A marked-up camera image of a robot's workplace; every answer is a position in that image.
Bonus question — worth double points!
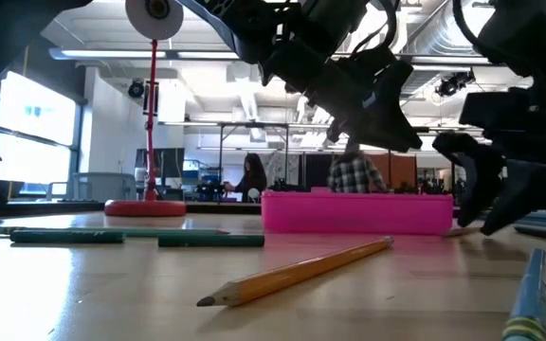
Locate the long light green pencil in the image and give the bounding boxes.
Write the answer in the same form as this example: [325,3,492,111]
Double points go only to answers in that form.
[0,225,230,239]

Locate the large bright window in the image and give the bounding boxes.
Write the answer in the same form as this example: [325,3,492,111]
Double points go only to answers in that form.
[0,70,82,196]

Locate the black partition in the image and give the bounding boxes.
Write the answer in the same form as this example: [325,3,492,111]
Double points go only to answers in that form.
[300,153,335,193]

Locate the orange pencil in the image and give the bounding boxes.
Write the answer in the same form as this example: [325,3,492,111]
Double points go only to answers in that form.
[195,235,395,308]

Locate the red desk lamp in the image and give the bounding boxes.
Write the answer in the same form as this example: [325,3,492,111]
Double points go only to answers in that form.
[104,0,188,218]

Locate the black metal rack frame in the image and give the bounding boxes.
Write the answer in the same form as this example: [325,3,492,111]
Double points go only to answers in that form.
[218,121,291,203]

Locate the grey bin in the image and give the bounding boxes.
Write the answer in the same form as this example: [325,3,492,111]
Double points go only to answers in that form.
[71,171,137,203]

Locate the long ceiling light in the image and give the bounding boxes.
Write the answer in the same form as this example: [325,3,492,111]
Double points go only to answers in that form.
[48,46,241,62]

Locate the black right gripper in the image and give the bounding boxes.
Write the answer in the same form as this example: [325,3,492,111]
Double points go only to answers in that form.
[432,87,546,237]

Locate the person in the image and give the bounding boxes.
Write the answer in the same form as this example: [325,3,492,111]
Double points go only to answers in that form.
[327,140,391,194]
[224,152,268,204]

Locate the orange partition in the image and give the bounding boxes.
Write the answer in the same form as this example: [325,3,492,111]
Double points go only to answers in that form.
[376,153,419,193]

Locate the pink plastic supply box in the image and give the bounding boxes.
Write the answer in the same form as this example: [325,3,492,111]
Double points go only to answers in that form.
[261,187,455,237]

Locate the short dark green marker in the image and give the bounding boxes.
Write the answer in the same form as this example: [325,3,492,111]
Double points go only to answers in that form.
[9,230,126,245]
[157,234,265,248]

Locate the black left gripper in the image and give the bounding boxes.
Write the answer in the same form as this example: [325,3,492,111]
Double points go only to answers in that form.
[258,0,424,153]

